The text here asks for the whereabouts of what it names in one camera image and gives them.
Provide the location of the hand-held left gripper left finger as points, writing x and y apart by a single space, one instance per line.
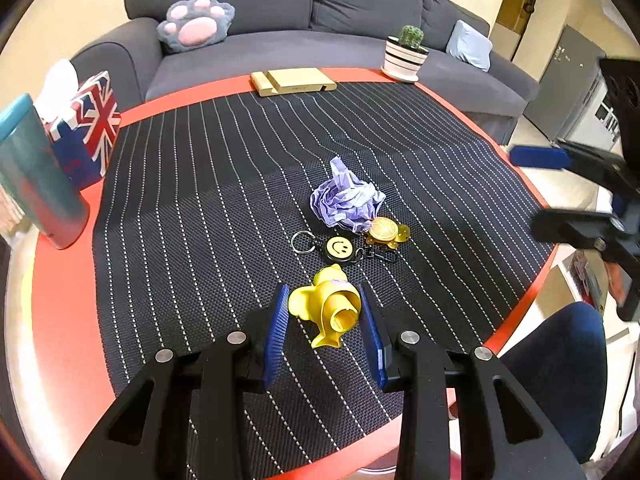
277 335

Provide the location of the wooden door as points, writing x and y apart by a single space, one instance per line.
517 5

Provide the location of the grey sofa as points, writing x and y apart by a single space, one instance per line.
280 55

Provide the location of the wooden phone stand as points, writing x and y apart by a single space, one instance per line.
295 81

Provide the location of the purple crumpled paper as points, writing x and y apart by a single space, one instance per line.
342 200

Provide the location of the grey refrigerator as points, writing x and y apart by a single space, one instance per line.
567 85

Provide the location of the white door with window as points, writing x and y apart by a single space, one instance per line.
600 105

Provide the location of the teal tumbler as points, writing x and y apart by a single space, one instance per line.
40 180

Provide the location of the flag print tissue box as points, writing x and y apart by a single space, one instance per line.
87 130

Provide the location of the yellow duck toy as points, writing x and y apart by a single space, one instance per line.
325 305

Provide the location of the paw shaped cushion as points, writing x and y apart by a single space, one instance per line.
195 25

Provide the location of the black striped table mat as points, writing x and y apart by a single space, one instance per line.
210 200

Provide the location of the blue chair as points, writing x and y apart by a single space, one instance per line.
555 380

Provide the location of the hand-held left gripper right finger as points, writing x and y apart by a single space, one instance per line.
372 335

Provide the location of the orange turtle toy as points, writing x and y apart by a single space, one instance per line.
384 232

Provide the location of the white shelf unit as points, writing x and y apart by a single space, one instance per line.
595 317

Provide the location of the potted cactus striped pot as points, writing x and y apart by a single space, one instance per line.
404 57

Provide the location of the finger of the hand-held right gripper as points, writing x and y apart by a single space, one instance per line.
570 227
535 155

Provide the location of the light blue cushion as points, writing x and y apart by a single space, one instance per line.
469 45

